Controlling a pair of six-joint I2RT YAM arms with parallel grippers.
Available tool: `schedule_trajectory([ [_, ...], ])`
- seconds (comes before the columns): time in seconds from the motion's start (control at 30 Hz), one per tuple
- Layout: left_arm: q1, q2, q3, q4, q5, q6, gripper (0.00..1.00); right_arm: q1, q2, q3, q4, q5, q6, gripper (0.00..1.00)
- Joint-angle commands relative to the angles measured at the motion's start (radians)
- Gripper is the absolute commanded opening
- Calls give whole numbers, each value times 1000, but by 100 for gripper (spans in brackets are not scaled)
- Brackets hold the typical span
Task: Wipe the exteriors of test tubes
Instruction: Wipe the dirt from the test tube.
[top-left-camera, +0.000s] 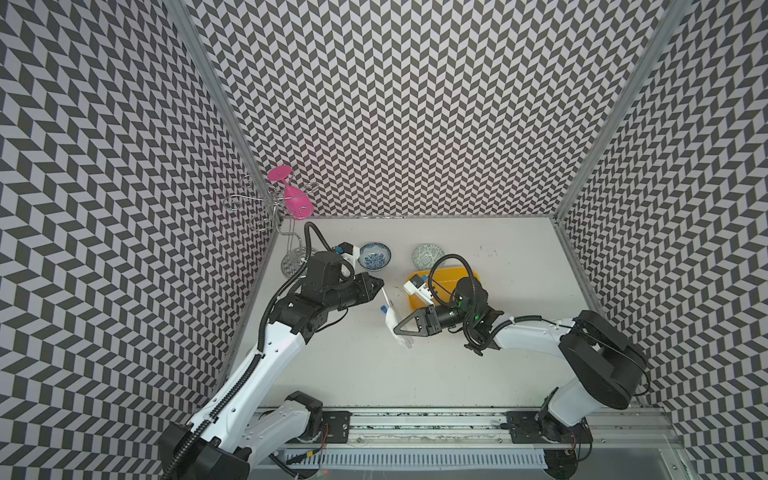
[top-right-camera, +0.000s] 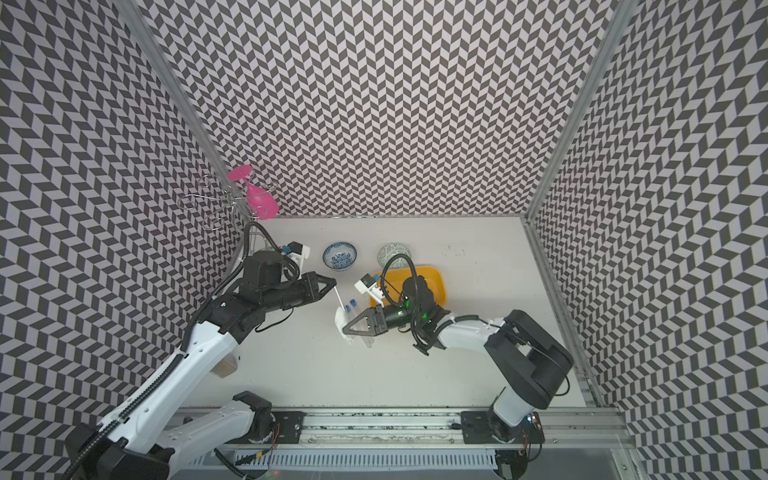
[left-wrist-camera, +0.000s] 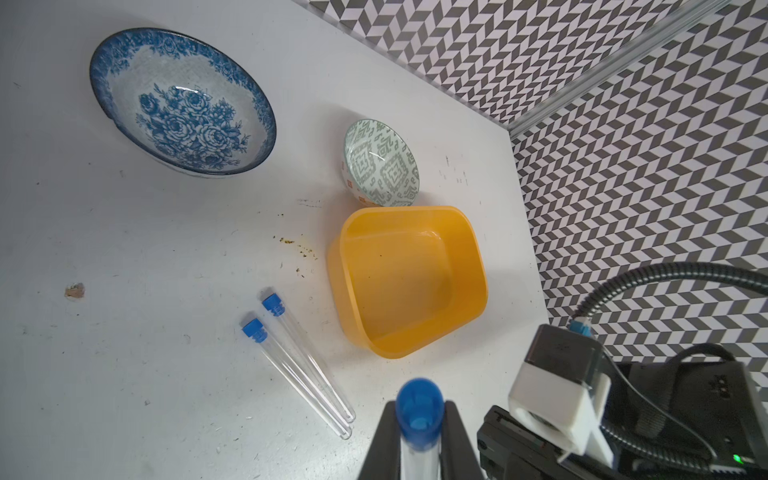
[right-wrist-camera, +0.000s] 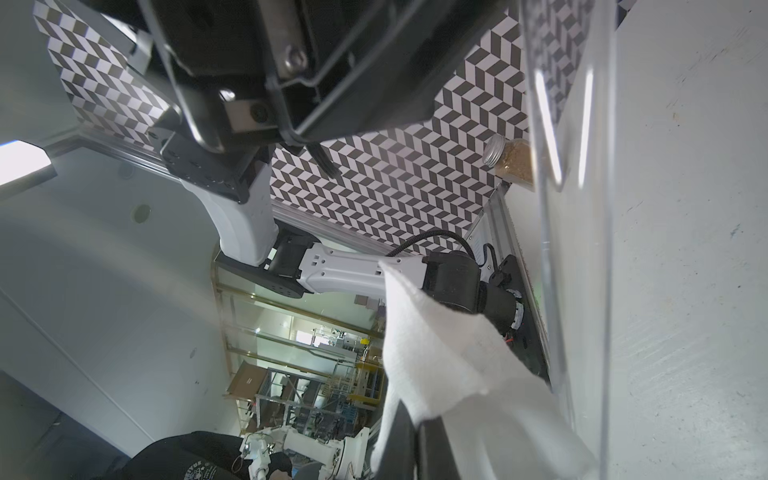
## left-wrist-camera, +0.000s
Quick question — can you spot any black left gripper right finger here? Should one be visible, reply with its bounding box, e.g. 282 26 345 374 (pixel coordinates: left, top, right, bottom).
439 400 484 480

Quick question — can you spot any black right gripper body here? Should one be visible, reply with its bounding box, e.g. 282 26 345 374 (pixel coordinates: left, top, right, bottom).
477 359 767 479

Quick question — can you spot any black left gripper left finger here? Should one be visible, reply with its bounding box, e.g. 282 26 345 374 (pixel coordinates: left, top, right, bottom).
358 401 401 480

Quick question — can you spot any clear test tube blue cap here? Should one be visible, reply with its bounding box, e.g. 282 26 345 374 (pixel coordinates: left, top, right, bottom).
395 378 445 479

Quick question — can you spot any yellow plastic tub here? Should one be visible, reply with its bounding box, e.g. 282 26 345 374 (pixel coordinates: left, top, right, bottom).
327 206 488 359

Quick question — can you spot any green patterned ceramic bowl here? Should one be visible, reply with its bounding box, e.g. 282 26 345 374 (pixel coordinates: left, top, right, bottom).
341 119 420 207

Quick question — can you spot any blue floral ceramic bowl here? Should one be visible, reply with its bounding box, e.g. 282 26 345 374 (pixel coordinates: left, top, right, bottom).
89 27 277 177

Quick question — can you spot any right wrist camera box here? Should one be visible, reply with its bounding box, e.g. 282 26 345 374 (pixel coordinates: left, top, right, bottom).
508 324 614 468

